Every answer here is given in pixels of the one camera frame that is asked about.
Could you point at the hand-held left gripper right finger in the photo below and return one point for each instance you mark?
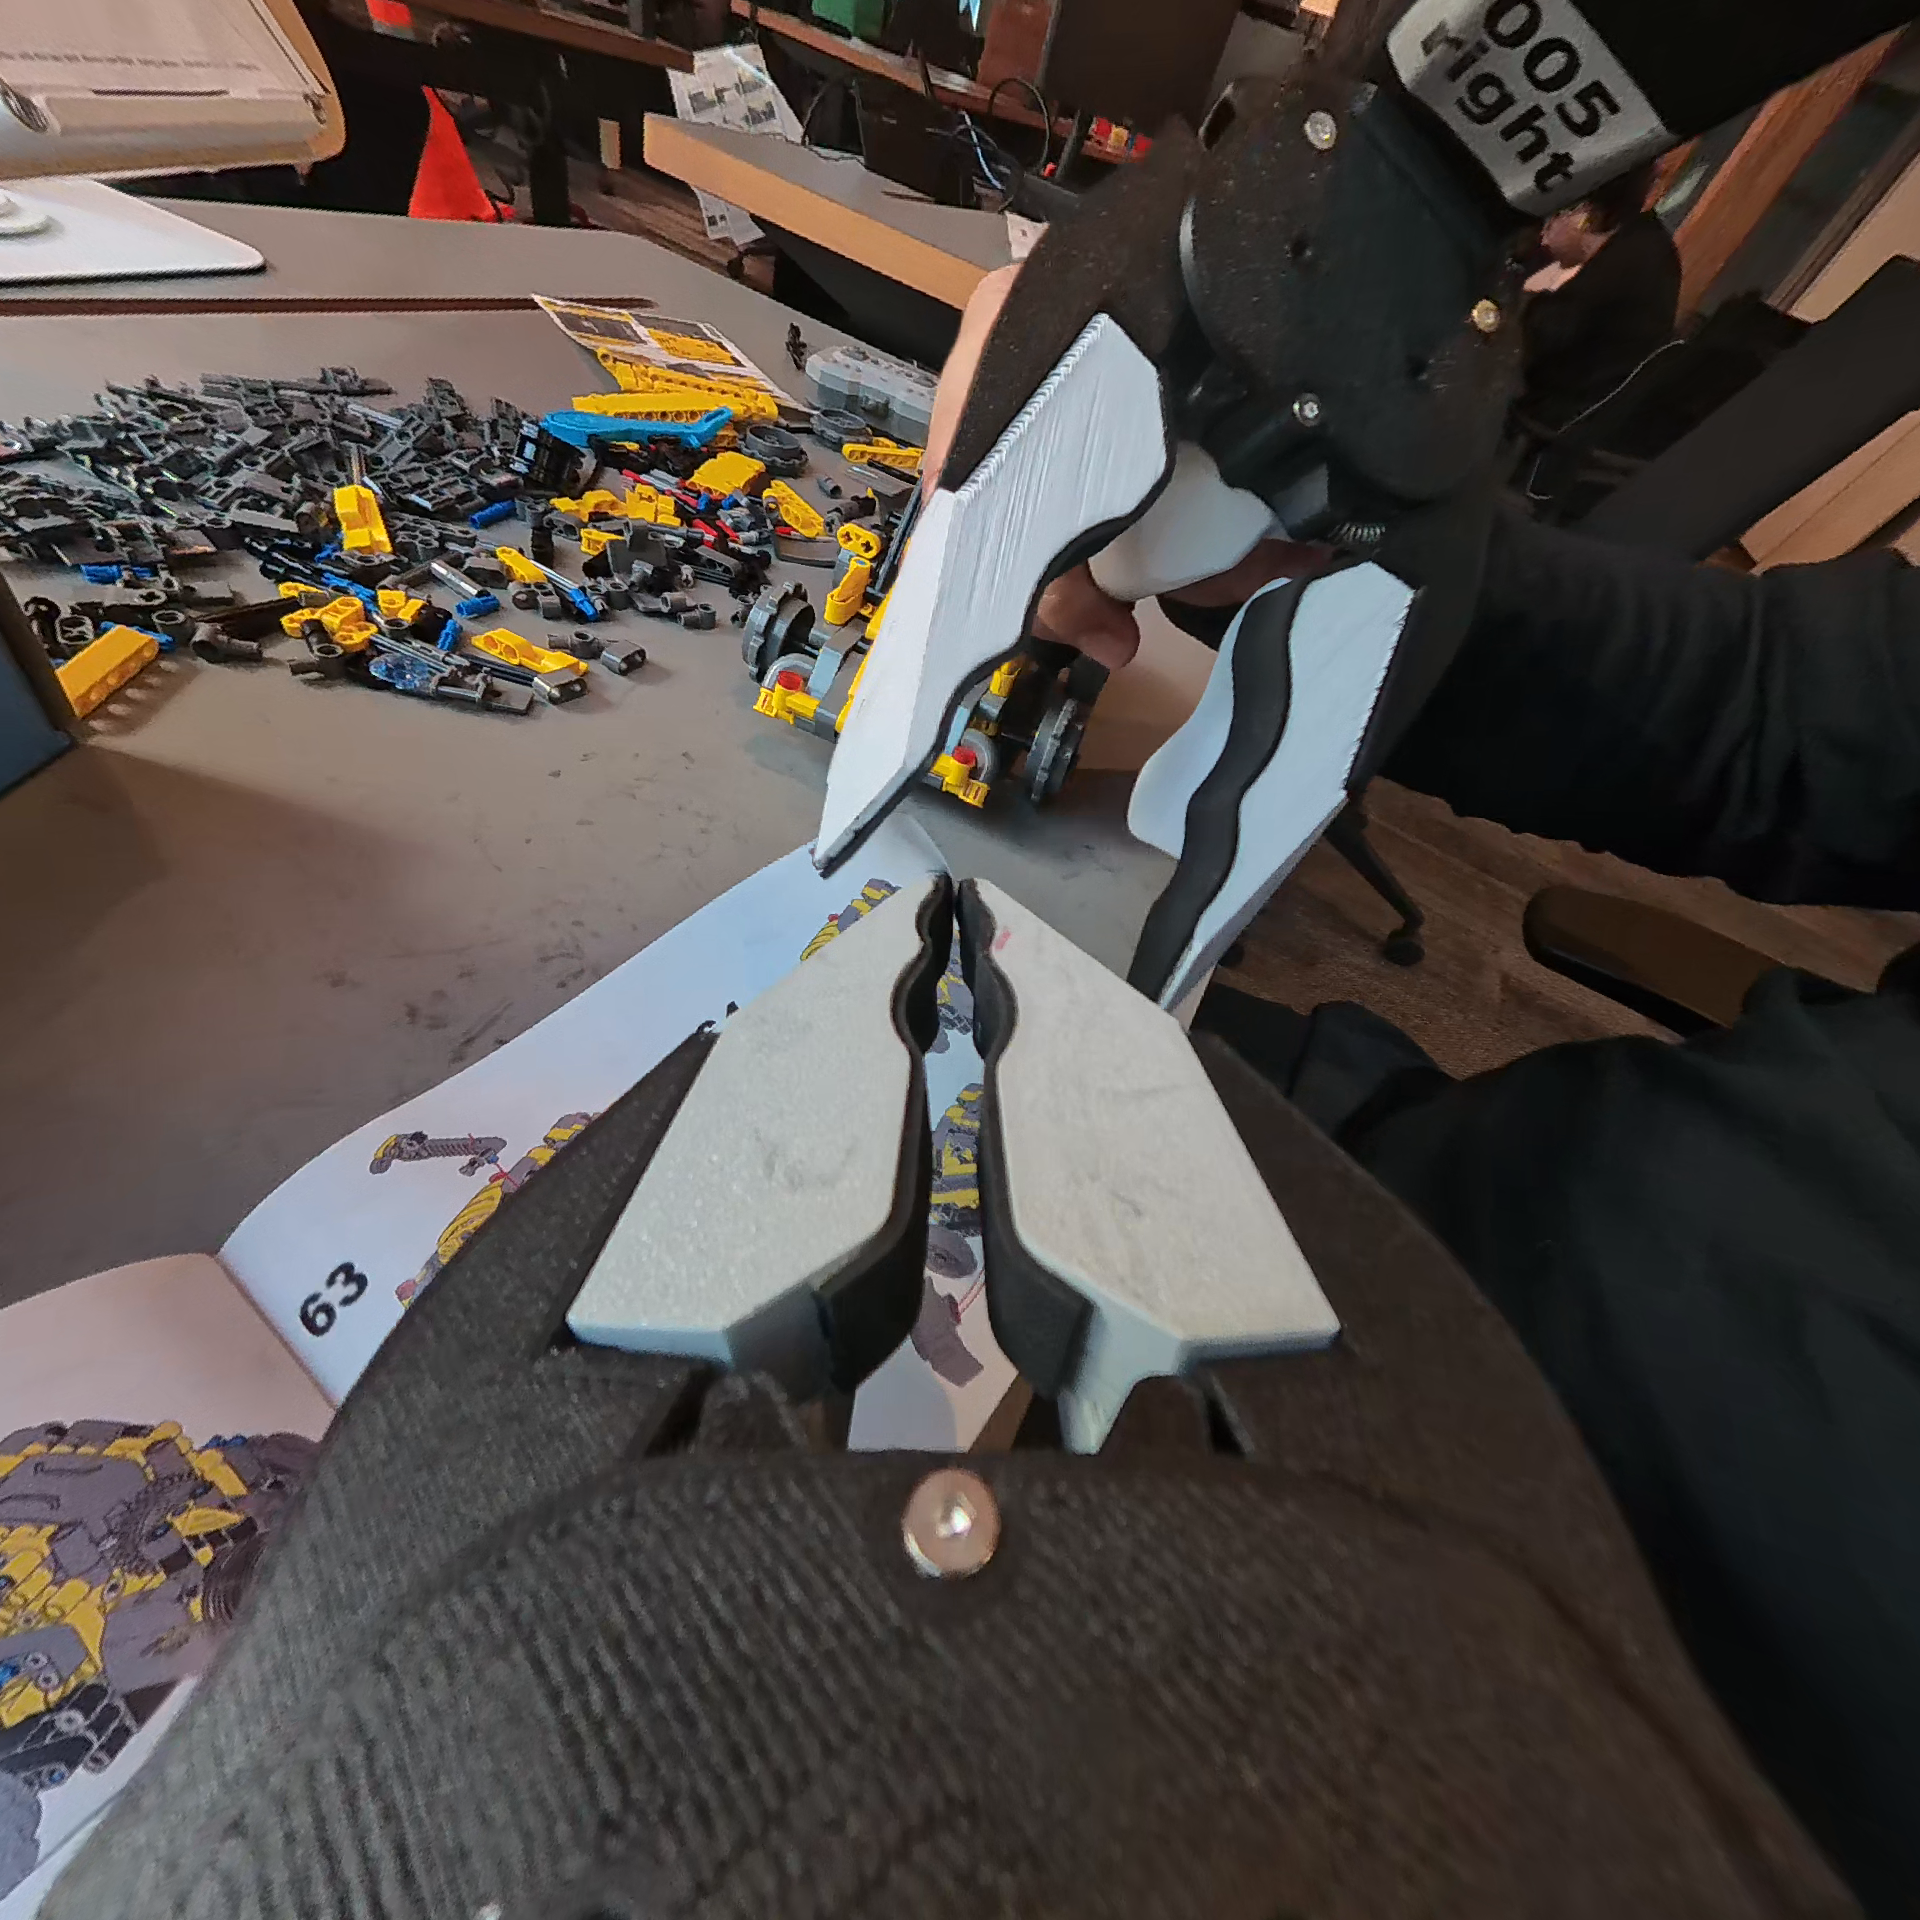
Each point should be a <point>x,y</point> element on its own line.
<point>1154,1200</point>

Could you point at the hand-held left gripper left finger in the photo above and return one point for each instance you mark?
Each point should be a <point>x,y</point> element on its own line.
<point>781,1188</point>

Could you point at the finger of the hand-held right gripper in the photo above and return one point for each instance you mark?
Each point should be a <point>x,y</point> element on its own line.
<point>1322,720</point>
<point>1019,510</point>

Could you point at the toy brick instruction booklet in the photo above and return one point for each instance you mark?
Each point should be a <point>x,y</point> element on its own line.
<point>451,1200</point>

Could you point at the person's right forearm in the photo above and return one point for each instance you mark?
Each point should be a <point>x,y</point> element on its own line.
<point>1711,691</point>

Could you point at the person's right hand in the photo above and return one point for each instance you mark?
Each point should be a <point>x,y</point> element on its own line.
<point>1112,625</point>

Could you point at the crumpled clear plastic bags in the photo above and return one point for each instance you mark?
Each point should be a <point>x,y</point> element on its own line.
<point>865,381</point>

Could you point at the yellow toy brick vehicle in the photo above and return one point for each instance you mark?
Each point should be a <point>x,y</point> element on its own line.
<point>1006,737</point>

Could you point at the wooden background table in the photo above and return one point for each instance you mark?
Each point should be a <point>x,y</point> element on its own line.
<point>842,195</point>

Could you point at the yellow striped leaflet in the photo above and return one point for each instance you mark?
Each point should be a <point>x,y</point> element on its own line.
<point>645,347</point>

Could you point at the person's black clothing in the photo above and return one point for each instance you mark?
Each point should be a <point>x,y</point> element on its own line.
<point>1681,1351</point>

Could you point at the orange cone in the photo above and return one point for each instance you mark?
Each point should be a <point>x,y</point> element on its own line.
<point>451,175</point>

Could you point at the pile of loose toy bricks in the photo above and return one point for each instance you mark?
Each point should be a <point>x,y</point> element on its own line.
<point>333,541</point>

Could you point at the long yellow toy brick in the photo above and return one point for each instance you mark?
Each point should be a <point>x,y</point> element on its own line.
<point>106,669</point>

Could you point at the blue cardboard box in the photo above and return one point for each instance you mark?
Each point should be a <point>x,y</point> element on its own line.
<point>26,691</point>

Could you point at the clipboard with instruction sheet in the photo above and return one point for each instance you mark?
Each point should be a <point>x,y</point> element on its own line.
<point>152,77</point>

